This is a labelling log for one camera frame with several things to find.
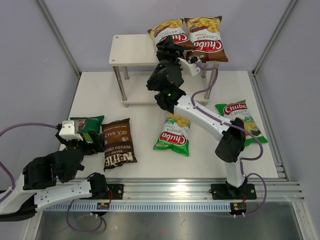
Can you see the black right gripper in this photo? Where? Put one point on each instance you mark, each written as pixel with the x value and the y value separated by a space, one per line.
pixel 174 50

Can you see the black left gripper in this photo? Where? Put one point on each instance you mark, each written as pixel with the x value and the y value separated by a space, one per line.
pixel 98 146

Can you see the brown Kettle potato chips bag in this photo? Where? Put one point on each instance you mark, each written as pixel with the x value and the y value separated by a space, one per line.
pixel 118 144

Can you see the brown Chuba bag text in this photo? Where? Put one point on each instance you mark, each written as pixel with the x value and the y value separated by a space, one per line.
pixel 173 28

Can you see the brown Chuba cassava chips bag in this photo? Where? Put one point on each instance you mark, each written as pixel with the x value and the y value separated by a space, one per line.
pixel 204 33

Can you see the green Chuba cassava chips bag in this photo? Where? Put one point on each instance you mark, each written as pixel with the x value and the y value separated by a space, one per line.
pixel 174 135

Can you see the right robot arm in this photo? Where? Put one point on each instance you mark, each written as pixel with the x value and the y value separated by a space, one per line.
pixel 166 80

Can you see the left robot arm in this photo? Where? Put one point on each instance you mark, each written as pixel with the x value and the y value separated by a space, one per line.
pixel 35 189

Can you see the white two-tier shelf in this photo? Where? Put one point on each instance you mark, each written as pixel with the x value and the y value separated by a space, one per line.
pixel 130 54

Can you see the green Real hand cooked bag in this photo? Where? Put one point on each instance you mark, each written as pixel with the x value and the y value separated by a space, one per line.
pixel 86 124

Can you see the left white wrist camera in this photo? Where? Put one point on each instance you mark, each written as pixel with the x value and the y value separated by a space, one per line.
pixel 69 131

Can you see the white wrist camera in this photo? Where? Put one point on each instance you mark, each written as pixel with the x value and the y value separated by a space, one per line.
pixel 69 131
pixel 189 68

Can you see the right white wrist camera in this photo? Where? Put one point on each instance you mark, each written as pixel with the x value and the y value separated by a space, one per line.
pixel 189 68

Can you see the white slotted cable duct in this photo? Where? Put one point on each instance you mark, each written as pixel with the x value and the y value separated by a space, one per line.
pixel 93 206

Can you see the aluminium mounting rail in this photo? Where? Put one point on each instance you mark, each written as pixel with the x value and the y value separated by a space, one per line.
pixel 256 190

